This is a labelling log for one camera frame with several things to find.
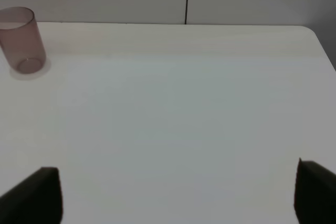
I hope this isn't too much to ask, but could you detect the pink translucent cup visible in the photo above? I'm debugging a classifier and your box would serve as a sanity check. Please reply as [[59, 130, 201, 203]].
[[1, 7, 46, 74]]

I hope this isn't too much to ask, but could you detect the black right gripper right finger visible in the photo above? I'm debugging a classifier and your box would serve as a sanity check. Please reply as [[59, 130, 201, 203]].
[[293, 159, 335, 224]]

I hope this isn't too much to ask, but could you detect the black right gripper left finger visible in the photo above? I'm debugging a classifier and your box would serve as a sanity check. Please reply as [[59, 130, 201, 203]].
[[1, 167, 63, 224]]

